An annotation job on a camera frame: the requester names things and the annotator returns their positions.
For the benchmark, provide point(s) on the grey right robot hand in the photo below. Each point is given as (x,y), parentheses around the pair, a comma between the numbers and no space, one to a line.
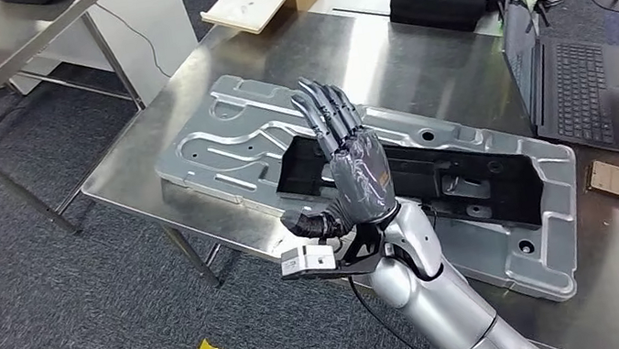
(362,177)

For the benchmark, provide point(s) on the black plastic panel part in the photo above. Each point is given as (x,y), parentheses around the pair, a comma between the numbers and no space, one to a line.
(300,171)

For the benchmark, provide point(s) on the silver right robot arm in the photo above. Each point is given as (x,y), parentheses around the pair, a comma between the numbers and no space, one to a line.
(439,301)

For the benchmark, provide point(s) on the steel workbench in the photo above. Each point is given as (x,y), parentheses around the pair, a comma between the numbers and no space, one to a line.
(423,70)

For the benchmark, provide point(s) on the dark grey laptop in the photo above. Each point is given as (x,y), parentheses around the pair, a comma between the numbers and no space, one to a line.
(579,90)

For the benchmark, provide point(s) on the large stamped metal panel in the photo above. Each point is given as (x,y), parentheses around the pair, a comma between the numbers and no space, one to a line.
(543,261)

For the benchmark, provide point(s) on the white cabinet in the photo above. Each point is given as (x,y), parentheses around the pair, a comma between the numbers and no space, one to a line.
(151,19)

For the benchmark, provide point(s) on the steel side table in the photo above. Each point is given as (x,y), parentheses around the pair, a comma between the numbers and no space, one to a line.
(19,38)

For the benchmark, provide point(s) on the black camera bracket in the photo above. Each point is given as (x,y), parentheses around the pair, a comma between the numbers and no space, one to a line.
(359,264)

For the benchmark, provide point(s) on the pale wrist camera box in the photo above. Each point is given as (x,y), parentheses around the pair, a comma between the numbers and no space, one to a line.
(307,259)

